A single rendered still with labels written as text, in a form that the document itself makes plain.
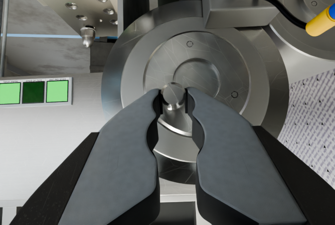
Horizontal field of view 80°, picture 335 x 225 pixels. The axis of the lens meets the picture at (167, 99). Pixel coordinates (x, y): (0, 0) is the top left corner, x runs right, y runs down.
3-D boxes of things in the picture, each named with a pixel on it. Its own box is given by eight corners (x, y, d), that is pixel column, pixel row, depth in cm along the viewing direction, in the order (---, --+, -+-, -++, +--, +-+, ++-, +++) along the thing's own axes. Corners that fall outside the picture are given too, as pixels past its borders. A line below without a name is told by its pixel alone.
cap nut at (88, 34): (92, 26, 50) (92, 44, 49) (97, 33, 53) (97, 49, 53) (78, 27, 50) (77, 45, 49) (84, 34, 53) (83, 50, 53)
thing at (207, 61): (275, 87, 14) (190, 160, 13) (262, 92, 16) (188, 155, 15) (202, 9, 14) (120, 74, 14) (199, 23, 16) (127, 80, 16)
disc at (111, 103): (277, -7, 17) (302, 180, 15) (274, -4, 17) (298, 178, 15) (99, 5, 17) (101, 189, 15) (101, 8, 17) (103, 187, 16)
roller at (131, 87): (261, 11, 16) (278, 159, 15) (207, 81, 42) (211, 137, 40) (118, 20, 16) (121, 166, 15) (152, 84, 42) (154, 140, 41)
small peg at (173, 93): (191, 96, 11) (170, 112, 11) (187, 102, 14) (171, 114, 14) (175, 76, 11) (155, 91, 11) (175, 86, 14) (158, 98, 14)
